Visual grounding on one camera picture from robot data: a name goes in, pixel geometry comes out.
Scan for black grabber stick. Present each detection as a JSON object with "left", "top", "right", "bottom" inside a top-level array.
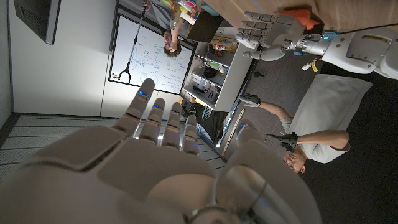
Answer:
[{"left": 118, "top": 2, "right": 147, "bottom": 83}]

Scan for seated person grey shirt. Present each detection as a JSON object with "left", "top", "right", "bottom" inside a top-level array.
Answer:
[{"left": 141, "top": 0, "right": 195, "bottom": 58}]

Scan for black computer monitor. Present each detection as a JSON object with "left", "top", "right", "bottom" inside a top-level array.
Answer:
[{"left": 14, "top": 0, "right": 62, "bottom": 46}]

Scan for whiteboard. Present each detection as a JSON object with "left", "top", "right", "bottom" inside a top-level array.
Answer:
[{"left": 108, "top": 14, "right": 195, "bottom": 95}]

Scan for teal case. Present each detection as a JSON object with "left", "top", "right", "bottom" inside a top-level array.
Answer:
[{"left": 201, "top": 2, "right": 220, "bottom": 17}]

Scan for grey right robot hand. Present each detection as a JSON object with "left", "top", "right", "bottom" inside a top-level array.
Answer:
[{"left": 0, "top": 78, "right": 323, "bottom": 224}]

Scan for orange toy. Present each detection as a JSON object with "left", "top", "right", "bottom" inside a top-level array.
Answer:
[{"left": 279, "top": 8, "right": 321, "bottom": 32}]

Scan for black laptop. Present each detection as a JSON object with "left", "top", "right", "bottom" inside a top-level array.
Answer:
[{"left": 186, "top": 11, "right": 224, "bottom": 44}]

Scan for white shelf unit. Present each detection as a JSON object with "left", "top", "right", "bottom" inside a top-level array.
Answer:
[{"left": 180, "top": 26, "right": 259, "bottom": 113}]

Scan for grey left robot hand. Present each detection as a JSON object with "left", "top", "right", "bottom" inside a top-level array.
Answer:
[{"left": 235, "top": 11, "right": 324, "bottom": 62}]

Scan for standing person black gloves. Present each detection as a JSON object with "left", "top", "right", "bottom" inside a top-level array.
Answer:
[{"left": 239, "top": 73, "right": 374, "bottom": 174}]

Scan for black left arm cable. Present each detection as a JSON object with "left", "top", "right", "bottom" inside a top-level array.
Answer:
[{"left": 338, "top": 22, "right": 398, "bottom": 34}]

